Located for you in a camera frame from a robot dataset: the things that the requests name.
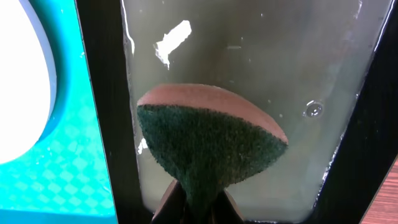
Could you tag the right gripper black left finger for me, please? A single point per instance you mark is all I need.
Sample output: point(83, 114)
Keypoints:
point(172, 205)

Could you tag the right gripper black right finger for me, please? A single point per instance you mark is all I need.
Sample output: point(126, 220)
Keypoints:
point(224, 211)

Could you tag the green dish sponge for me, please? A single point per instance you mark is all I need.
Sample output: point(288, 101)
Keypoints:
point(207, 138)

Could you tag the white plate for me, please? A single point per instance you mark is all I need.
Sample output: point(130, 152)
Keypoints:
point(28, 79)

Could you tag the blue plastic tray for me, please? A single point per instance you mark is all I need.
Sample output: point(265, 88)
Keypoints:
point(63, 178)

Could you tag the black water tray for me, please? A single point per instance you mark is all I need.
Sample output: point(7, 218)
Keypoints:
point(324, 70)

